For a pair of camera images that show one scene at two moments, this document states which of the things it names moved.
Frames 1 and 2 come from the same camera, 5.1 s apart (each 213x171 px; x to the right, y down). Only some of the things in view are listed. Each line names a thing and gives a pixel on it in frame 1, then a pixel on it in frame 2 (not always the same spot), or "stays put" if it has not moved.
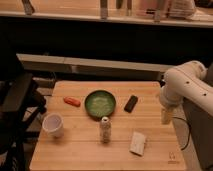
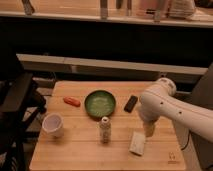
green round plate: (100, 103) stays put
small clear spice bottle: (105, 130) stays put
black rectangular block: (131, 104) stays put
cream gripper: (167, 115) -> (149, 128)
